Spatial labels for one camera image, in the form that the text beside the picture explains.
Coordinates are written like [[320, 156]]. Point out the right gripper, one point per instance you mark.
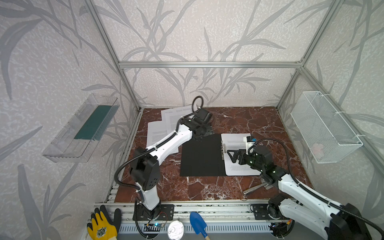
[[241, 157]]

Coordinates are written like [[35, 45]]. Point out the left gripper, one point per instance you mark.
[[205, 130]]

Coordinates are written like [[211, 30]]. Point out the teal folder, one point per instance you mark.
[[203, 158]]

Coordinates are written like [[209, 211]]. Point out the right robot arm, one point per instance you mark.
[[329, 219]]

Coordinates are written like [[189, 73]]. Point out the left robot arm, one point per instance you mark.
[[146, 169]]

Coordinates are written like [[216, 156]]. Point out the blue trowel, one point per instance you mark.
[[198, 225]]

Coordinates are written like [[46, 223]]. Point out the green circuit board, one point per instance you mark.
[[154, 227]]

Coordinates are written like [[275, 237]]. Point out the yellow black glove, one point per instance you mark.
[[102, 227]]

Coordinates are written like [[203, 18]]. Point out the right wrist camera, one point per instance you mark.
[[250, 144]]

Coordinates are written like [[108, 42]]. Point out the aluminium frame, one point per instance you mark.
[[345, 58]]

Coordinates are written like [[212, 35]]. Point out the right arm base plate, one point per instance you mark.
[[260, 211]]

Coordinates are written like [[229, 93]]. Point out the white wire basket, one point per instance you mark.
[[327, 134]]

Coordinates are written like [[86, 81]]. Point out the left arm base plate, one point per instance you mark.
[[161, 212]]

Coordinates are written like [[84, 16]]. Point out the clear plastic wall tray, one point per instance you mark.
[[78, 139]]

